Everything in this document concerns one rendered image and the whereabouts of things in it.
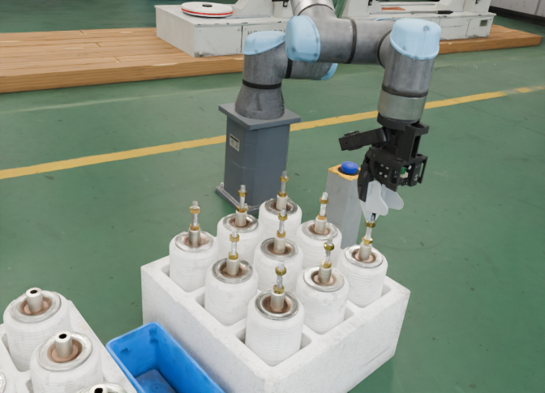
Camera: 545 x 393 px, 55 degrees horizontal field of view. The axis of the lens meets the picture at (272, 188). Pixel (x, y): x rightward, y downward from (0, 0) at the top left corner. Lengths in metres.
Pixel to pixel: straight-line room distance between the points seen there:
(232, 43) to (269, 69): 1.65
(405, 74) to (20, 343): 0.72
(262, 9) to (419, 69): 2.60
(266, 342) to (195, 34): 2.34
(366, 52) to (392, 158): 0.19
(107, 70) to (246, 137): 1.40
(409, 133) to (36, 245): 1.04
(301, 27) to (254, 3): 2.48
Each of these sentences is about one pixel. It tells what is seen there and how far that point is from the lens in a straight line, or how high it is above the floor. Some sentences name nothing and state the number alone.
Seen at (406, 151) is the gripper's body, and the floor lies 0.50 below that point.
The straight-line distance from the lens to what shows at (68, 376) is 0.82.
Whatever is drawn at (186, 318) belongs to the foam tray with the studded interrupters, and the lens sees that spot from 1.02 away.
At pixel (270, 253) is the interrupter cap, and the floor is 0.25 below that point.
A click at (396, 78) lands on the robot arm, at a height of 0.62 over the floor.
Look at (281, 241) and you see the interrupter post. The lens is 1.02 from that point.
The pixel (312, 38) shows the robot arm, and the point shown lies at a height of 0.66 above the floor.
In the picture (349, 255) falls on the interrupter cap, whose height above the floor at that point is 0.25.
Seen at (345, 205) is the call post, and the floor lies 0.25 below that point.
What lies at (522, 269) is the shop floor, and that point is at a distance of 1.67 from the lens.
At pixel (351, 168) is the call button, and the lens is 1.23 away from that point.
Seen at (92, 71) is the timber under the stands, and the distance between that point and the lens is 2.80.
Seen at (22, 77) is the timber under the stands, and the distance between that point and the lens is 2.73.
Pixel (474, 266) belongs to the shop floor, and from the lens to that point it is 1.61.
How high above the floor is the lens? 0.83
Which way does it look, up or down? 28 degrees down
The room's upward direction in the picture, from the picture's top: 5 degrees clockwise
